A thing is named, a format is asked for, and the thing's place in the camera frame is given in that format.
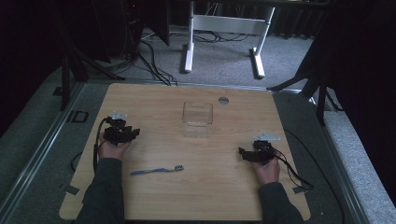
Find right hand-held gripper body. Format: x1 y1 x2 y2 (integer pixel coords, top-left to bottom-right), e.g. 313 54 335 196
246 133 281 166

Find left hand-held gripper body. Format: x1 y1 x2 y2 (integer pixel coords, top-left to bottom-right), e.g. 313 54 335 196
103 111 135 147

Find person's left hand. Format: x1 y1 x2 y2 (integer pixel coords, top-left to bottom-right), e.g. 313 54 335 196
97 132 133 161

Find person's right hand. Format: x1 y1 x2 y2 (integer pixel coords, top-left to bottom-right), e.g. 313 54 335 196
251 156 281 187

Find blue toothbrush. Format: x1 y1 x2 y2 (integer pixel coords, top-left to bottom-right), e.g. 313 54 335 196
129 164 185 176

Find grey tape piece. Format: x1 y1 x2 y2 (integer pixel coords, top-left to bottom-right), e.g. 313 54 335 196
58 183 81 197
292 184 315 195

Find clear plastic container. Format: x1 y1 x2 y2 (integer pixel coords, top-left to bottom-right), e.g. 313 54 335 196
181 101 215 139

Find black metal stand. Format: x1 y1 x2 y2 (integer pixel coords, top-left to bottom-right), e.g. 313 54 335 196
46 0 127 112
266 40 345 127

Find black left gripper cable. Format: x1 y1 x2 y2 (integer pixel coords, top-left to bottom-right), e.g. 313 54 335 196
92 117 109 175

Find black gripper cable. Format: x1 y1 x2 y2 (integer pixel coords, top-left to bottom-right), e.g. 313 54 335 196
272 147 315 191
92 117 109 175

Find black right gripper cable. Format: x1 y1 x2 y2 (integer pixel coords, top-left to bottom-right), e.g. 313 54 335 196
272 147 315 191

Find black rectangular floor bracket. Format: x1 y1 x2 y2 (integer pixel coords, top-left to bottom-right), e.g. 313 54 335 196
66 109 90 124

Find long thin black cable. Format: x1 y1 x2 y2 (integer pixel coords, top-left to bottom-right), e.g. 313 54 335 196
283 128 346 224

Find black floor cables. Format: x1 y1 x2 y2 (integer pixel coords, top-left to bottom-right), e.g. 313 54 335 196
106 27 179 88

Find white desk frame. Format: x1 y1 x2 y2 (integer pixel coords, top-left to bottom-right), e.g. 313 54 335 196
181 0 276 79

